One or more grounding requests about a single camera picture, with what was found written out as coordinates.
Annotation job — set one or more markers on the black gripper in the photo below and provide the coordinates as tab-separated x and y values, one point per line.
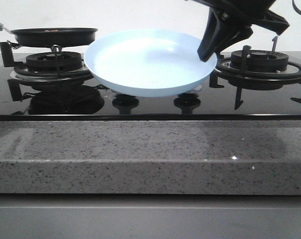
219	35

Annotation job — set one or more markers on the light blue plate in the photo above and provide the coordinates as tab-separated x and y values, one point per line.
148	62

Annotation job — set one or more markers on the black frying pan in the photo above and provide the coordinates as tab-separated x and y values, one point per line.
64	37

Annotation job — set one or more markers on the right black gas burner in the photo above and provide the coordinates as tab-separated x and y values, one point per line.
266	61

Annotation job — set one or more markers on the black gas burner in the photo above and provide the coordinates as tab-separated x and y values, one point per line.
48	61
266	61

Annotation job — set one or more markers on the right black pan support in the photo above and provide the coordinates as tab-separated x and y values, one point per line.
234	70

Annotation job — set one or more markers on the black pan support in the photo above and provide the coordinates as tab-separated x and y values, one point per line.
234	70
23	76

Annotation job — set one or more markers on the black glass cooktop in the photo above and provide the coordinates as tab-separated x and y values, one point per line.
219	98

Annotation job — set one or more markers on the right silver stove knob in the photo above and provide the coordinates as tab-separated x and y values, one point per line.
194	90

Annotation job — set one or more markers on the left black gas burner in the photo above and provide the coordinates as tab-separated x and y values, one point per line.
48	61

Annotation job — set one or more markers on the left black pan support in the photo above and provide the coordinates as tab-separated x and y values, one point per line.
23	76

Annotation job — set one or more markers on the grey cabinet front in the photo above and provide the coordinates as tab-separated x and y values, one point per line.
149	217

